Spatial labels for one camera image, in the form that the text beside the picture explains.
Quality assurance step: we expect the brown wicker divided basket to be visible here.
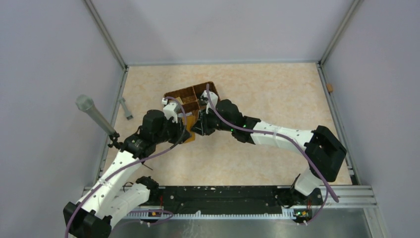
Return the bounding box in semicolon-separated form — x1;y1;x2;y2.
163;81;219;117

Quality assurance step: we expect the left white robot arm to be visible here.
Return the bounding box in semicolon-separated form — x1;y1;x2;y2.
63;95;191;238

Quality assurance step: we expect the small wooden block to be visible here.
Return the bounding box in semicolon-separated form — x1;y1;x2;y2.
325;83;334;93

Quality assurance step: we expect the grey plastic tool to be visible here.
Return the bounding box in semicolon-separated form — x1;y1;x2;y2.
118;97;133;120

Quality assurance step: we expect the orange leather card holder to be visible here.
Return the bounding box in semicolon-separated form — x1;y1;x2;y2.
184;112;198;144

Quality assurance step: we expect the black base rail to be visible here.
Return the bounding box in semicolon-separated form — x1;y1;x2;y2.
140;185;323;215

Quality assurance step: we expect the silver microphone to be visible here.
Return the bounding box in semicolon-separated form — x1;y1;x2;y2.
75;94;116;135

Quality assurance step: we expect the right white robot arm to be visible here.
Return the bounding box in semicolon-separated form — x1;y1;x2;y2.
192;91;347;204

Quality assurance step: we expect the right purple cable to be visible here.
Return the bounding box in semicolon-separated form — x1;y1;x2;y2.
205;83;340;226

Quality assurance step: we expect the black microphone tripod stand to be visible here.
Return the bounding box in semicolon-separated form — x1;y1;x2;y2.
107;132;123;150

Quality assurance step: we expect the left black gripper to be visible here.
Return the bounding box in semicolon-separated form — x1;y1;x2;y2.
154;116;192;145

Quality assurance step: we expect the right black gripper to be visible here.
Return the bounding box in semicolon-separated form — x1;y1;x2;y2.
190;107;234;136

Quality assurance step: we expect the white perforated cable tray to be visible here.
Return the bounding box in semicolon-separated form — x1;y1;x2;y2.
124;209;296;220

